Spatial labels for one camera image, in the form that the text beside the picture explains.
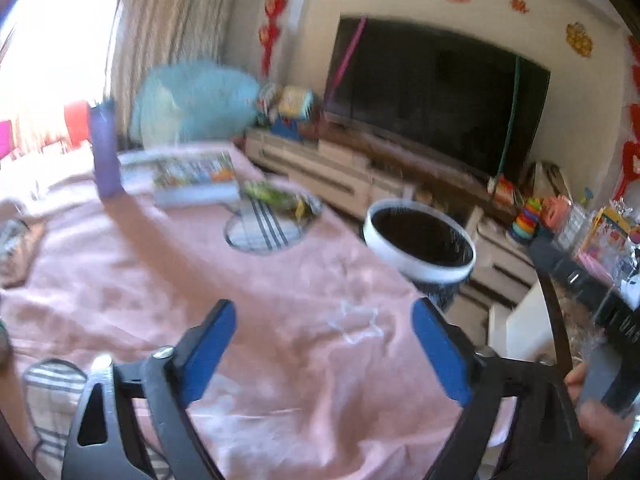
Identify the white tv cabinet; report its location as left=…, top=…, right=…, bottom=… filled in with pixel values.
left=244, top=126, right=542, bottom=307

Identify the pink plastic toy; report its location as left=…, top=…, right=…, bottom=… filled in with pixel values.
left=542, top=195, right=572, bottom=232

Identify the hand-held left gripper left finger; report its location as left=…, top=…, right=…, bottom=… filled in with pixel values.
left=62, top=299, right=237, bottom=480

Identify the red snack bag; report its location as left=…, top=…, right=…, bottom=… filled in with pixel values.
left=492, top=175, right=522, bottom=207

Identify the colourful toy box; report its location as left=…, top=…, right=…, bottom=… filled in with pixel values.
left=579, top=204, right=640, bottom=282

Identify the gold red wall decal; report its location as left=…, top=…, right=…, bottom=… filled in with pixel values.
left=565, top=21, right=595, bottom=59

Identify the green snack wrapper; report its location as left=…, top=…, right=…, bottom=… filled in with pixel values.
left=242, top=180, right=322, bottom=219

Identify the light blue fabric bundle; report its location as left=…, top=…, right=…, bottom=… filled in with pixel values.
left=130, top=59, right=261, bottom=149

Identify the red paper wall decoration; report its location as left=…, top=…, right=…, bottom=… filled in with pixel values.
left=612, top=35, right=640, bottom=202

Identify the black television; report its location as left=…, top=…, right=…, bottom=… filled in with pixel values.
left=323, top=15, right=552, bottom=182

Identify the red chair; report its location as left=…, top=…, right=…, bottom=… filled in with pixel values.
left=63, top=100, right=92, bottom=147

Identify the rainbow stacking ring toy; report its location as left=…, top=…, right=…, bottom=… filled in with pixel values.
left=509, top=197, right=544, bottom=242

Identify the person's right hand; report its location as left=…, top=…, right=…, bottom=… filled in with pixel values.
left=565, top=361, right=637, bottom=459

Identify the beige bag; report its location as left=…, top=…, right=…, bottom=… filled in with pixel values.
left=520, top=160, right=572, bottom=202

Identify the purple tumbler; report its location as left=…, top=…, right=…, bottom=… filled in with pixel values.
left=88, top=98, right=122, bottom=199

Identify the white trash bin black liner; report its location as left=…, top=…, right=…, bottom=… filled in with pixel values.
left=362, top=198, right=477, bottom=312

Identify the green stick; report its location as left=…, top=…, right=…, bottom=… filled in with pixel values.
left=494, top=57, right=522, bottom=187

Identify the pink stick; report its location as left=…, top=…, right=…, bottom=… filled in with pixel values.
left=324, top=15, right=368, bottom=112

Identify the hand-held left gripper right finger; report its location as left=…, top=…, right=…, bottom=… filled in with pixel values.
left=411, top=297, right=591, bottom=480

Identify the beige striped curtain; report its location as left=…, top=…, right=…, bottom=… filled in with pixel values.
left=107, top=0, right=252, bottom=112

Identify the red hanging ornament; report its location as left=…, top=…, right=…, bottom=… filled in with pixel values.
left=258, top=0, right=302, bottom=77

